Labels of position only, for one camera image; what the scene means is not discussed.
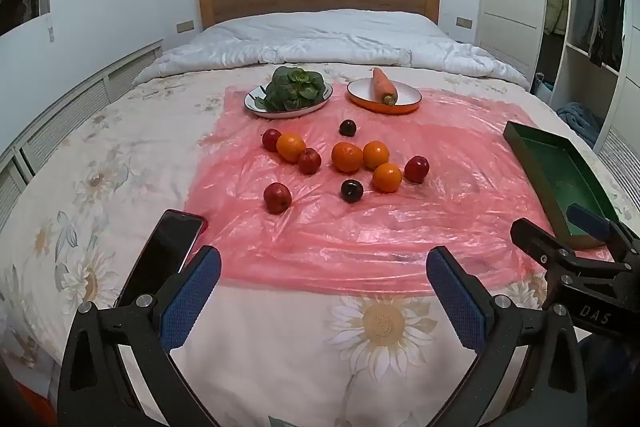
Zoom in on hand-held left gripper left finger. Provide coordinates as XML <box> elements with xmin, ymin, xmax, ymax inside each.
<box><xmin>57</xmin><ymin>245</ymin><xmax>222</xmax><ymax>427</ymax></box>

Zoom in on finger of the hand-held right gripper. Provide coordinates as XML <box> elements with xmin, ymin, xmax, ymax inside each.
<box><xmin>510</xmin><ymin>218</ymin><xmax>617</xmax><ymax>286</ymax></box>
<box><xmin>567</xmin><ymin>203</ymin><xmax>640</xmax><ymax>258</ymax></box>

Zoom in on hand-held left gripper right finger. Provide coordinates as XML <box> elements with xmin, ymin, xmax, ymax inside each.
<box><xmin>426</xmin><ymin>246</ymin><xmax>588</xmax><ymax>427</ymax></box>

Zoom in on green tray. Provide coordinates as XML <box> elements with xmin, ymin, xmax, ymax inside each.
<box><xmin>503</xmin><ymin>120</ymin><xmax>618</xmax><ymax>251</ymax></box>

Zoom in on orange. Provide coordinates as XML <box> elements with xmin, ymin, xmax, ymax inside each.
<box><xmin>276</xmin><ymin>133</ymin><xmax>307</xmax><ymax>164</ymax></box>
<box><xmin>331</xmin><ymin>142</ymin><xmax>364</xmax><ymax>174</ymax></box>
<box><xmin>362</xmin><ymin>141</ymin><xmax>390</xmax><ymax>170</ymax></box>
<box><xmin>372</xmin><ymin>163</ymin><xmax>403</xmax><ymax>194</ymax></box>

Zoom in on person's right forearm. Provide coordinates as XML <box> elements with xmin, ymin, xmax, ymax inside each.
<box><xmin>575</xmin><ymin>337</ymin><xmax>640</xmax><ymax>427</ymax></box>

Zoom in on smartphone with red case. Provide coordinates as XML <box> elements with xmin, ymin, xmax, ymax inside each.
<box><xmin>114</xmin><ymin>209</ymin><xmax>207</xmax><ymax>308</ymax></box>

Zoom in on white slatted panel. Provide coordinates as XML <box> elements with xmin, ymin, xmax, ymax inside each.
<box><xmin>597</xmin><ymin>129</ymin><xmax>640</xmax><ymax>192</ymax></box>

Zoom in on blue towel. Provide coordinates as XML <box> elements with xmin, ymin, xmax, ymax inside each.
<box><xmin>556</xmin><ymin>103</ymin><xmax>603</xmax><ymax>148</ymax></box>

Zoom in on pink plastic sheet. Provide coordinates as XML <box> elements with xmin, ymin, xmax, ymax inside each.
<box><xmin>192</xmin><ymin>82</ymin><xmax>616</xmax><ymax>298</ymax></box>

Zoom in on white plastic bag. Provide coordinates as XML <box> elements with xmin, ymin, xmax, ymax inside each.
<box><xmin>535</xmin><ymin>73</ymin><xmax>556</xmax><ymax>105</ymax></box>

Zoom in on white wardrobe shelf unit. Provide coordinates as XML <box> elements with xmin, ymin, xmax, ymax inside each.
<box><xmin>530</xmin><ymin>0</ymin><xmax>640</xmax><ymax>152</ymax></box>

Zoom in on orange plate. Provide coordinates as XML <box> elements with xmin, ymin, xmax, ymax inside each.
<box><xmin>347</xmin><ymin>78</ymin><xmax>422</xmax><ymax>114</ymax></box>

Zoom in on dark hanging garments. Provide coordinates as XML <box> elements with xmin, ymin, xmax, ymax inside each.
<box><xmin>590</xmin><ymin>0</ymin><xmax>626</xmax><ymax>68</ymax></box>

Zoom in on white plate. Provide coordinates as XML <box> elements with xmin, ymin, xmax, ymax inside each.
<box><xmin>244</xmin><ymin>82</ymin><xmax>334</xmax><ymax>118</ymax></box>

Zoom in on grey hanging garment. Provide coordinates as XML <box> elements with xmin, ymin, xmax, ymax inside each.
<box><xmin>572</xmin><ymin>0</ymin><xmax>598</xmax><ymax>48</ymax></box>

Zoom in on carrot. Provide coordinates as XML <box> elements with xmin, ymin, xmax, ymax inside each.
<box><xmin>371</xmin><ymin>68</ymin><xmax>398</xmax><ymax>106</ymax></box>

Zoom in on white slatted radiator cover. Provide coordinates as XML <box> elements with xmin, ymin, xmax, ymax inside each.
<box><xmin>0</xmin><ymin>39</ymin><xmax>163</xmax><ymax>218</ymax></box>

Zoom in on green leafy vegetable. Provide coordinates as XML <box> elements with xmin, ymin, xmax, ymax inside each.
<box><xmin>263</xmin><ymin>66</ymin><xmax>328</xmax><ymax>112</ymax></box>

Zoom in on white duvet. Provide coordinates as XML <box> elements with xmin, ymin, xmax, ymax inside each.
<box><xmin>135</xmin><ymin>9</ymin><xmax>531</xmax><ymax>90</ymax></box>

